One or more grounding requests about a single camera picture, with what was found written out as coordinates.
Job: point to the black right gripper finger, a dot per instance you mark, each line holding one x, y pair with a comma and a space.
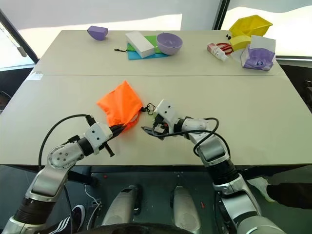
148, 129
157, 136

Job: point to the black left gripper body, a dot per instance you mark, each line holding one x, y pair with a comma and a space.
112, 133

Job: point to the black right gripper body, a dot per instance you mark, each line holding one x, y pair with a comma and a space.
159, 127

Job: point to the orange fabric pouch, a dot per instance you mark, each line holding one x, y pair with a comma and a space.
119, 102

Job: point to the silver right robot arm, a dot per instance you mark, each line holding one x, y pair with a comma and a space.
214, 151

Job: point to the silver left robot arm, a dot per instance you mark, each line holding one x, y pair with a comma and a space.
58, 156

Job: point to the black table leg bar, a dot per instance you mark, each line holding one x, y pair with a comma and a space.
81, 178

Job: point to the blue paper sheet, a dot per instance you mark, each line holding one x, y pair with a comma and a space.
136, 55

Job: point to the silver left robot leg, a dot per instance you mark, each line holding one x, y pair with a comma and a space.
122, 207

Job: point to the silver robot leg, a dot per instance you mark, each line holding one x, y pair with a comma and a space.
122, 207
185, 207

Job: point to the silver right robot leg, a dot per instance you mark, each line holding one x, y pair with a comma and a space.
185, 207

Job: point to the purple plastic bowl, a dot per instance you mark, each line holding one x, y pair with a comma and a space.
169, 44

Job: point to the white rectangular box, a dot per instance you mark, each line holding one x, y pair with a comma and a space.
140, 44

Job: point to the green paper sheet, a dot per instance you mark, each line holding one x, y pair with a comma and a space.
152, 40

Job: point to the dark rounded robot torso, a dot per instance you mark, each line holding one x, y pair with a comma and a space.
146, 229

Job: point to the black shoe with white stripes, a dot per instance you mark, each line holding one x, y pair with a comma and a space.
73, 219

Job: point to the red scissors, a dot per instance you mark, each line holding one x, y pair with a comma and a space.
225, 47

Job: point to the small black clips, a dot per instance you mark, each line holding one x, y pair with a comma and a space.
228, 36

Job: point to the small yellow plastic bin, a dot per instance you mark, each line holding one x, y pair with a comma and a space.
240, 42

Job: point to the purple tissue pack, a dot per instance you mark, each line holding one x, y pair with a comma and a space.
258, 58

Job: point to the dark window pillar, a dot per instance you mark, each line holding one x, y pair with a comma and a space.
220, 14

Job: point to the white tissue sheet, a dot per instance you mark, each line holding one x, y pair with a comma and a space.
263, 42

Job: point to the large yellow plastic bin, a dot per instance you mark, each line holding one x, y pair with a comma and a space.
251, 25

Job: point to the dark trouser leg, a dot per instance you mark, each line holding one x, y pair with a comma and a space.
290, 195

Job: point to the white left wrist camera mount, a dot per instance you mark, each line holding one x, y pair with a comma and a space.
97, 133

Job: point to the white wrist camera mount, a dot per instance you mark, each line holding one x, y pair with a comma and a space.
165, 109
97, 133

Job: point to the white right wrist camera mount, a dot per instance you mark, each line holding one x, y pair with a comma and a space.
165, 109

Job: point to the dark window frame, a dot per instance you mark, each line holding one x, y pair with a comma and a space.
19, 36

